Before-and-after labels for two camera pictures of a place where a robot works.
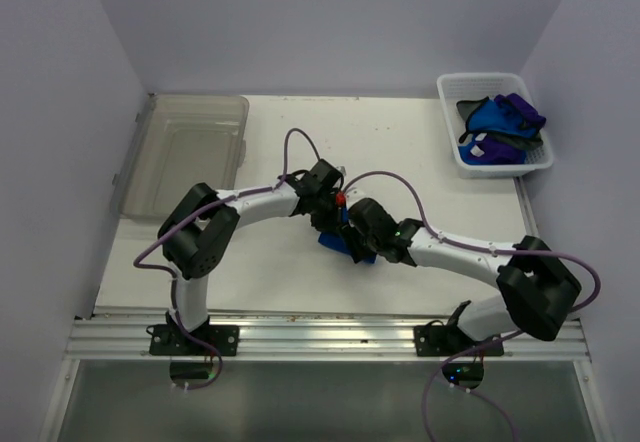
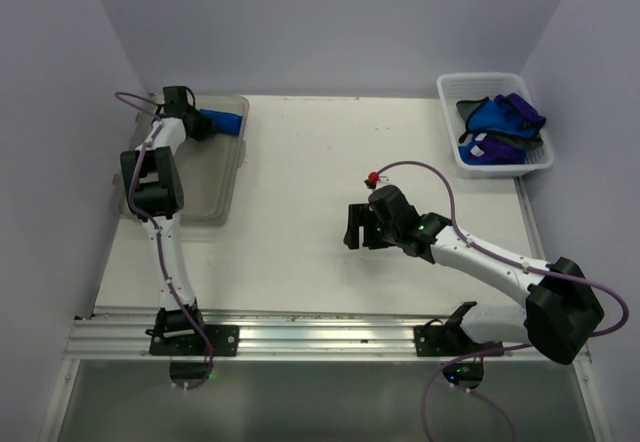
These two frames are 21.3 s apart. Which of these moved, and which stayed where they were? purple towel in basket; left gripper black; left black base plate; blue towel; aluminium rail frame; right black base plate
Moved: left gripper black; blue towel
Stayed: left black base plate; right black base plate; aluminium rail frame; purple towel in basket
